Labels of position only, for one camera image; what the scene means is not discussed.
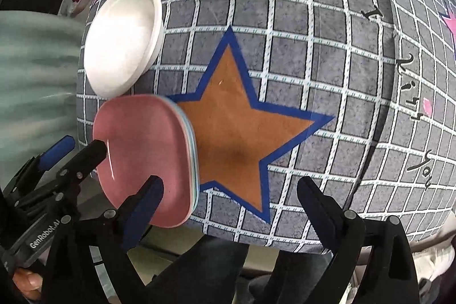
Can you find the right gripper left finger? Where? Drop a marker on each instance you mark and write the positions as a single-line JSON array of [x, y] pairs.
[[71, 276]]

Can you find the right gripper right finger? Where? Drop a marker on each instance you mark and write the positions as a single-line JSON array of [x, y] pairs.
[[390, 275]]

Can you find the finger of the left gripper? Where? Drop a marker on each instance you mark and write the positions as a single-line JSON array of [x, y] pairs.
[[78, 164], [37, 166]]

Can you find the pink square plate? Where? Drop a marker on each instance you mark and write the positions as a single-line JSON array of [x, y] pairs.
[[149, 135]]

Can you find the white paper bowl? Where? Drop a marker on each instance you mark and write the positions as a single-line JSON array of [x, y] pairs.
[[123, 41]]

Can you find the person's left hand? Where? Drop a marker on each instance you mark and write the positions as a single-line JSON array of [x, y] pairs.
[[28, 283]]

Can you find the pale green curtain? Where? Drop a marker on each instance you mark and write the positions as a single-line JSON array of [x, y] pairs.
[[39, 62]]

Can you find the grey checked tablecloth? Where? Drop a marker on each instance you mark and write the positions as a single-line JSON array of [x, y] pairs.
[[358, 95]]

